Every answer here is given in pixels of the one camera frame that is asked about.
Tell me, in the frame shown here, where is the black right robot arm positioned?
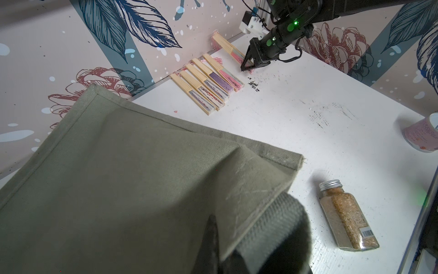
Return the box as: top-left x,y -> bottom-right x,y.
241,0 -> 409,71

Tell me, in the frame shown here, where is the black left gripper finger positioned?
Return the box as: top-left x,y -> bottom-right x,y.
191,215 -> 220,274

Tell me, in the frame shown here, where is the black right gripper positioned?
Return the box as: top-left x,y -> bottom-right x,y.
241,22 -> 313,71

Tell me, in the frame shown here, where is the olive green tote bag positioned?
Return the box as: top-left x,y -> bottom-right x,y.
1,85 -> 311,274

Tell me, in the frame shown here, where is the white round tin can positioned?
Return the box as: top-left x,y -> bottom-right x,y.
402,112 -> 438,153

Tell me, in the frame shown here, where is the glass spice jar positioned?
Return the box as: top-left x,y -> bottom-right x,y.
319,179 -> 379,252

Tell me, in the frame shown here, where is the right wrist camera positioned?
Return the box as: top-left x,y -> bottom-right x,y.
239,11 -> 269,40

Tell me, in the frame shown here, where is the purple folding fan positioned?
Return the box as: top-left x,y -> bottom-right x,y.
191,58 -> 235,93

